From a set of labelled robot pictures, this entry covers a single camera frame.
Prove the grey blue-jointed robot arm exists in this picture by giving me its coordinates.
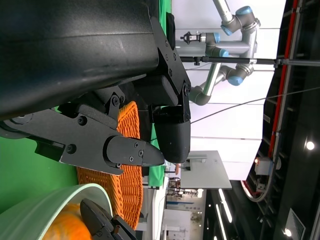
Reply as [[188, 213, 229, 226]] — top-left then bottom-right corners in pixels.
[[179, 0, 262, 107]]

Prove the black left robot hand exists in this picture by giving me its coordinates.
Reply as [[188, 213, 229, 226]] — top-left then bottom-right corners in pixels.
[[0, 0, 192, 176]]

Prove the orange wicker basket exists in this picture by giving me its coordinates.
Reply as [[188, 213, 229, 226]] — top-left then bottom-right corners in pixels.
[[76, 100, 145, 231]]

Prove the round orange-white bread bun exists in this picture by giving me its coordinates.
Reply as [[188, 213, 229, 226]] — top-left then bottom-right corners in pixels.
[[39, 202, 91, 240]]

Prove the green tablecloth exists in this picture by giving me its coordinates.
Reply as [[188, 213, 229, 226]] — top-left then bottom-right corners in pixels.
[[0, 0, 174, 216]]

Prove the white round bowl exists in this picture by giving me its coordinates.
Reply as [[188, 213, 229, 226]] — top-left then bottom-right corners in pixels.
[[0, 183, 114, 240]]

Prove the black stand pole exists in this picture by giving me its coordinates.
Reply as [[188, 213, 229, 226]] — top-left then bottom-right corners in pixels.
[[179, 56, 320, 68]]

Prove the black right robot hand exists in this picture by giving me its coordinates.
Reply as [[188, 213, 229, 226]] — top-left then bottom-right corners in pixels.
[[79, 198, 138, 240]]

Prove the white box with orange lamp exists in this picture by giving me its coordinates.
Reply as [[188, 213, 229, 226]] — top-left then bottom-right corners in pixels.
[[254, 156, 276, 176]]

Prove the thin black hanging cable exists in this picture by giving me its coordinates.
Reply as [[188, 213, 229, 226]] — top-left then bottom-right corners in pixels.
[[189, 86, 320, 125]]

